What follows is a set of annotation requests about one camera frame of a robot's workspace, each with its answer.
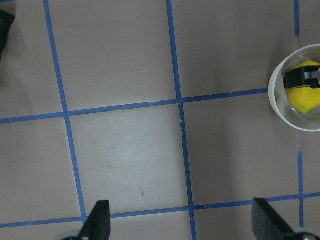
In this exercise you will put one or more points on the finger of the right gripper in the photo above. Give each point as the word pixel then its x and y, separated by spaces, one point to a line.
pixel 302 77

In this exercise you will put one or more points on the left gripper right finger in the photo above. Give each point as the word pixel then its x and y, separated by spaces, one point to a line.
pixel 267 224

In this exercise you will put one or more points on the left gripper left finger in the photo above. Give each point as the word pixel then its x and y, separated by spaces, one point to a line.
pixel 98 224

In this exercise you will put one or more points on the yellow lemon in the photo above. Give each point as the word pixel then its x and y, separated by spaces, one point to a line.
pixel 304 99

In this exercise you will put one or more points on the white ceramic bowl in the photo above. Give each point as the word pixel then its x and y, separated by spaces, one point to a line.
pixel 308 122

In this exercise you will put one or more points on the black plate rack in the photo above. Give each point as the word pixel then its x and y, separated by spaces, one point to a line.
pixel 6 21

